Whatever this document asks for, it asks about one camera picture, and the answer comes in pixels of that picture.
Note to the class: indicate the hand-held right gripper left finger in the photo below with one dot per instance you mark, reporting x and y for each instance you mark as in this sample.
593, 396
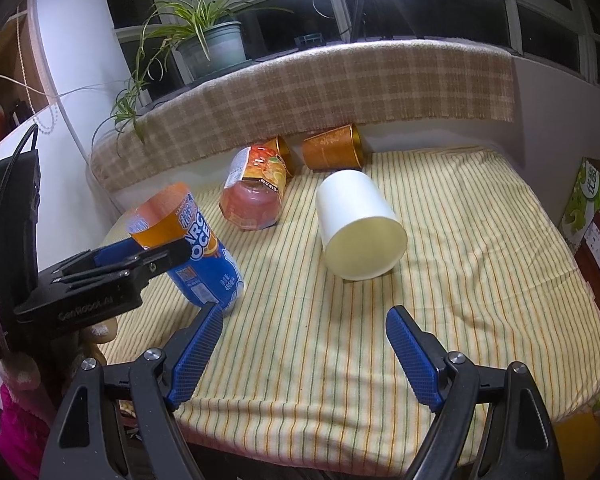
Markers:
194, 360

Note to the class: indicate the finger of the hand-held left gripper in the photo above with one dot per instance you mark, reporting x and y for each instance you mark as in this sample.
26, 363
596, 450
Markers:
160, 260
115, 252

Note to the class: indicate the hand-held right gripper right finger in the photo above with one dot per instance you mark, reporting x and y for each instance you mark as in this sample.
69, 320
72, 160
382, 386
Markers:
414, 360

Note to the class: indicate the blue and orange paper cup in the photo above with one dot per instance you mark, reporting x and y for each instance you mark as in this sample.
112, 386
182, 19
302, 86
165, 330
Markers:
210, 265

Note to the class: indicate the person's left forearm pink sleeve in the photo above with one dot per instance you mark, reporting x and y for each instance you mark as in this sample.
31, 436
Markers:
20, 435

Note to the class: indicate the pink cup with orange label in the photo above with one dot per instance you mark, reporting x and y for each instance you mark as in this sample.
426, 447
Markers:
252, 200

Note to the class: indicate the white paper cup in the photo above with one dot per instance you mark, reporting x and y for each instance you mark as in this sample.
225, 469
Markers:
355, 210

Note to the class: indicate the gold orange paper cup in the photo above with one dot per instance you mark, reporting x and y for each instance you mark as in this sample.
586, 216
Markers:
330, 152
283, 152

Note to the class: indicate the person's left hand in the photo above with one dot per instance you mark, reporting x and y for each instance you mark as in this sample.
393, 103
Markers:
102, 332

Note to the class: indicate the yellow striped cloth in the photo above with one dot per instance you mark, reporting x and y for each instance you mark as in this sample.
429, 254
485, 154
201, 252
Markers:
305, 335

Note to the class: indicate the potted spider plant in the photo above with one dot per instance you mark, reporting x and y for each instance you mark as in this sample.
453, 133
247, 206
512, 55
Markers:
215, 50

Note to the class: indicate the green paper bag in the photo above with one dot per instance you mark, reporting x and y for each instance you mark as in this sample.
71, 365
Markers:
587, 195

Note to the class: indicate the beige plaid blanket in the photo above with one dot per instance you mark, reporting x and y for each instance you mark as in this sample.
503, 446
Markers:
330, 90

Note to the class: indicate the small dark box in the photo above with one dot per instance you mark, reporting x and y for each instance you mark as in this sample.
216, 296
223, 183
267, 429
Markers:
308, 41

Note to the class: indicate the white framed window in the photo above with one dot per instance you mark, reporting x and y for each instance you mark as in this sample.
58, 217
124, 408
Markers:
430, 5

